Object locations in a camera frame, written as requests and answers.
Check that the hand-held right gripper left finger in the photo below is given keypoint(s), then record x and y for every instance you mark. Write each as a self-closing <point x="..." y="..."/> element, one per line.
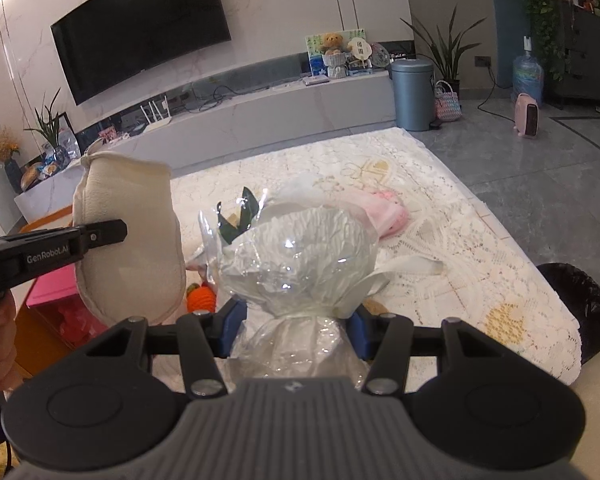
<point x="232" y="332"/>

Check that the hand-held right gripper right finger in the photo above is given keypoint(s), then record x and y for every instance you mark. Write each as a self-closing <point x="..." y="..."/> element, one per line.
<point x="362" y="335"/>

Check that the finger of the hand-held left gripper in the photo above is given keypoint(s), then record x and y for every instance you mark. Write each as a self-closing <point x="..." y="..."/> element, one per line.
<point x="105" y="232"/>

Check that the bath scrub mitt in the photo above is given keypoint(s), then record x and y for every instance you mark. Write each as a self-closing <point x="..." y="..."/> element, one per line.
<point x="130" y="200"/>

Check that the colourful pompom toy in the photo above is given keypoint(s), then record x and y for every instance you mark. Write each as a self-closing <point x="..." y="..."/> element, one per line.
<point x="202" y="300"/>

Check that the orange cardboard box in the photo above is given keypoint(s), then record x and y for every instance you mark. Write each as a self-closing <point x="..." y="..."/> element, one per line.
<point x="40" y="330"/>

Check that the pink crochet plush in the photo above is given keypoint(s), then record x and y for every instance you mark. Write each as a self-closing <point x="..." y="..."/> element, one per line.
<point x="390" y="215"/>

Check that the red lidded container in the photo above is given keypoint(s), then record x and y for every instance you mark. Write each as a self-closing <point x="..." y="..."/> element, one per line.
<point x="50" y="290"/>

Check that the snack bags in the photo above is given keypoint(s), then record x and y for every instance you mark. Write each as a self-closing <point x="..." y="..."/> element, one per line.
<point x="52" y="165"/>

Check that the small pink photo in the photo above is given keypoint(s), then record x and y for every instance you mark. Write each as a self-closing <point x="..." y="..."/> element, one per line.
<point x="107" y="135"/>

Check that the vase with dried flowers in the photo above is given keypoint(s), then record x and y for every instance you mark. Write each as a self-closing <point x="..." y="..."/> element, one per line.
<point x="10" y="160"/>

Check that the green plant in glass vase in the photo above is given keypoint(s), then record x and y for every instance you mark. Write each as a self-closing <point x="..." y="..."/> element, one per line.
<point x="52" y="132"/>

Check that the white router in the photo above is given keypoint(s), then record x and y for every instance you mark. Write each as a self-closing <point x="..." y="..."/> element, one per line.
<point x="155" y="122"/>

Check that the white marble television console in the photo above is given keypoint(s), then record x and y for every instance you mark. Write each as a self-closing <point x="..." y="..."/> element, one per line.
<point x="280" y="110"/>

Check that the black round stool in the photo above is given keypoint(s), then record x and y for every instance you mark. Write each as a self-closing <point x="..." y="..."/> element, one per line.
<point x="575" y="305"/>

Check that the pastel woven bag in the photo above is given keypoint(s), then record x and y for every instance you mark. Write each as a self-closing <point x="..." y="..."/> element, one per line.
<point x="447" y="107"/>

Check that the blue-grey trash can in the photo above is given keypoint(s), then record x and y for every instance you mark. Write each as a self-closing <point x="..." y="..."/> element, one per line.
<point x="412" y="95"/>

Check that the white set-top box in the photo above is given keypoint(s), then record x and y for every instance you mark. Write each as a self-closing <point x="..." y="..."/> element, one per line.
<point x="315" y="80"/>

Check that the pink space heater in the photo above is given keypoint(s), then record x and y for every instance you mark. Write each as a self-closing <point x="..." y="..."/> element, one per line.
<point x="526" y="117"/>

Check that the green landscape picture card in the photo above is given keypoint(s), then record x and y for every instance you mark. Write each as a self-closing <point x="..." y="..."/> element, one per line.
<point x="312" y="47"/>

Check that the patterned round hand fan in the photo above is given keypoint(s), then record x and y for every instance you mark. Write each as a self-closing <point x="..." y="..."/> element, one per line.
<point x="380" y="55"/>

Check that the white round hand fan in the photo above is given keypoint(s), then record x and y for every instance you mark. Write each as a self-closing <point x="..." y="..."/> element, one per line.
<point x="360" y="50"/>

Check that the brown teddy bear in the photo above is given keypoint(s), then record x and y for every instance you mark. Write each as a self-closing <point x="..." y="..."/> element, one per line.
<point x="335" y="45"/>

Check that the long-leaved potted plant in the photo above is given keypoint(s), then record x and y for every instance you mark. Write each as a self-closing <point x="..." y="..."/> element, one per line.
<point x="447" y="55"/>

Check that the blue water jug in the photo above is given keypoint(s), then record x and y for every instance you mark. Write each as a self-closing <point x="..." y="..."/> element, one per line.
<point x="527" y="80"/>

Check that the dark cabinet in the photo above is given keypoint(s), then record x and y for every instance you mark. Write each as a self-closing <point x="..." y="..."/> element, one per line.
<point x="590" y="55"/>

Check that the trailing potted plant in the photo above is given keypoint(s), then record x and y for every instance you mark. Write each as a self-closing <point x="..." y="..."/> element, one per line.
<point x="542" y="10"/>

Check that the black wall television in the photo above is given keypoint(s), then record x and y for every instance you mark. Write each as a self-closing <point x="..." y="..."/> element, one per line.
<point x="140" y="30"/>

